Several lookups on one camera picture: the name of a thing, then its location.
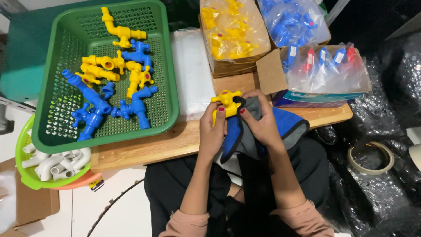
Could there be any person's left hand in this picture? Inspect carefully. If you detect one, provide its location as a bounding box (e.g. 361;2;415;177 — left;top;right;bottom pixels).
199;101;228;159

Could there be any person's right hand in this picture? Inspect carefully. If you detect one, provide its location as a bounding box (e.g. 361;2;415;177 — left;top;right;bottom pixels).
239;89;284;154

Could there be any blue and grey cloth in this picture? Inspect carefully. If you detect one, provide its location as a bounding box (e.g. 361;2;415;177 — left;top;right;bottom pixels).
220;96;310;164

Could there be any yellow tap with red cap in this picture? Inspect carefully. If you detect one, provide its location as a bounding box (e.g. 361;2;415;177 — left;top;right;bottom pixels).
211;90;243;127

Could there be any blue printed carton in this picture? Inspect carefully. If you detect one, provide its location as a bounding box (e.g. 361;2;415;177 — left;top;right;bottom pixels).
272;89;366;108

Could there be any stack of clear plastic bags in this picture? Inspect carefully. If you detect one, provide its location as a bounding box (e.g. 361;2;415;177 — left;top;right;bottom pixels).
170;28;216;121

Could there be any person's black clothing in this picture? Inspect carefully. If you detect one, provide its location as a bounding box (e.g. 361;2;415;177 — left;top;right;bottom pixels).
144;136;330;237

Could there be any cardboard box of packaged taps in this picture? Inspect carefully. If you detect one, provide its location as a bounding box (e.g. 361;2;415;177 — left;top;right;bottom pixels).
256;42;372;96

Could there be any cardboard box of yellow taps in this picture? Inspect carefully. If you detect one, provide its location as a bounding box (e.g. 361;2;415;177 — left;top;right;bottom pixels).
199;0;272;79

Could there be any beige tape roll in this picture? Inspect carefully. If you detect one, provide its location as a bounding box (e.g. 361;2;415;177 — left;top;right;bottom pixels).
347;141;395;176

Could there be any cardboard box of blue taps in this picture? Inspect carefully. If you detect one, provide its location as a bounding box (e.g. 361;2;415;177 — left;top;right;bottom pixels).
257;0;332;49

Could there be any blue plastic tap long spout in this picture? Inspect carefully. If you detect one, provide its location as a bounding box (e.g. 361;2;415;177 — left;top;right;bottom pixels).
61;69;115;115

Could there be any yellow and black tag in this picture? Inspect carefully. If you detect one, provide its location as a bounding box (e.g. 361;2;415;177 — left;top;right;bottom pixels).
88;177;105;192

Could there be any yellow plastic tap long spout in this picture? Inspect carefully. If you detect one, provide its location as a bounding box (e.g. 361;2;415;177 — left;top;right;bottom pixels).
101;7;148;48

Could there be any orange plastic basket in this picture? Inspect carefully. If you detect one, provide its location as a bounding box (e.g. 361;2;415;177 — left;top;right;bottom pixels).
52;170;102;191

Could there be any black bubble wrap sheet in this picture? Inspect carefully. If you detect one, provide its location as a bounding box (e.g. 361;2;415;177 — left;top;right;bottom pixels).
309;31;421;237

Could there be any white rounded object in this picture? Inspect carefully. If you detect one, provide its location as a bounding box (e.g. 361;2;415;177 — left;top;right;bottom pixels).
406;126;421;172

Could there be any pile of white pipe elbows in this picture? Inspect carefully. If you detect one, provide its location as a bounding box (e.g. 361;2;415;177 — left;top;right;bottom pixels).
21;129;91;182

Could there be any large green perforated plastic basket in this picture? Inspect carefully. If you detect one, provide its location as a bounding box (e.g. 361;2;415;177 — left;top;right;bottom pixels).
32;0;180;154

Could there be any flat brown cardboard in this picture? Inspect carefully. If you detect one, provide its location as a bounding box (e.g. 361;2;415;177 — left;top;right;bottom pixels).
0;158;61;237

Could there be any lime green plastic basket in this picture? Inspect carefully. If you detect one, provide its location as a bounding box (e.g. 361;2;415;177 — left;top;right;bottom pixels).
15;114;91;190

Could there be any grey metal bar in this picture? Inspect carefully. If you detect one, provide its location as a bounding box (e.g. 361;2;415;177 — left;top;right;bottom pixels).
0;95;37;115

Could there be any black cable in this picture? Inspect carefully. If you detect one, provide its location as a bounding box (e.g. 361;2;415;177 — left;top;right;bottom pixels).
87;178;145;237

